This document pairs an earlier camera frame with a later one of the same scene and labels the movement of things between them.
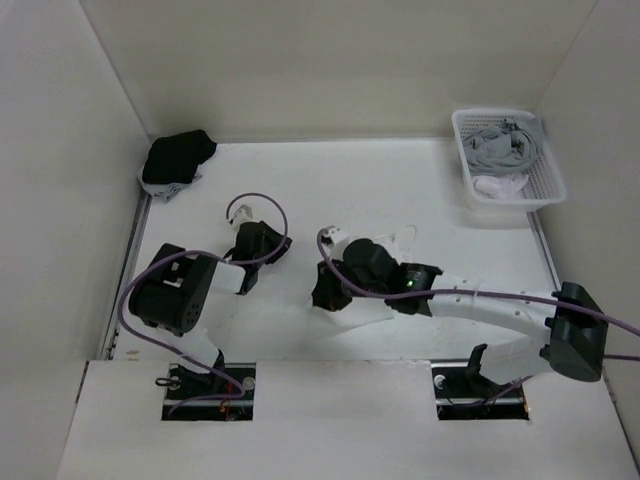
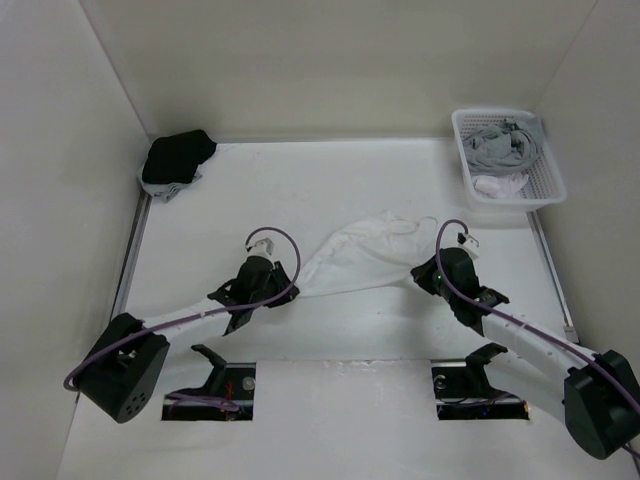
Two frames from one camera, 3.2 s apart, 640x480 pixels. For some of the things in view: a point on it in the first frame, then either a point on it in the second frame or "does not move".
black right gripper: (326, 292) -> (421, 276)
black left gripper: (276, 241) -> (279, 278)
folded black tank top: (173, 160) does not move
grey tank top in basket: (505, 149) does not move
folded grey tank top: (167, 191) does not move
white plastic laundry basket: (507, 163) does not move
